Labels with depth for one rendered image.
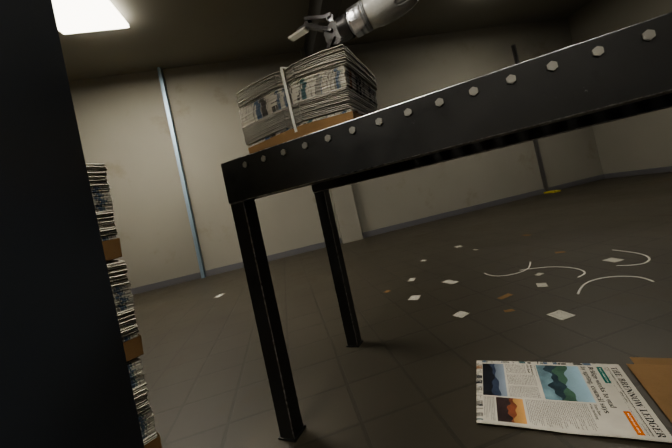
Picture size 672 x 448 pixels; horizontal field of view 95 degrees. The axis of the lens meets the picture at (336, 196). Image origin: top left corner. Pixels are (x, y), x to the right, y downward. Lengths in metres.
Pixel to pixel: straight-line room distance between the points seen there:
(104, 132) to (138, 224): 1.29
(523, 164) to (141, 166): 5.79
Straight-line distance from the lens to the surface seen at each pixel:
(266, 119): 0.98
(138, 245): 4.87
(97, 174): 0.89
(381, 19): 1.04
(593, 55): 0.72
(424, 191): 4.97
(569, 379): 1.18
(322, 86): 0.90
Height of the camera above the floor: 0.62
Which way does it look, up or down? 1 degrees up
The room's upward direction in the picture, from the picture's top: 12 degrees counter-clockwise
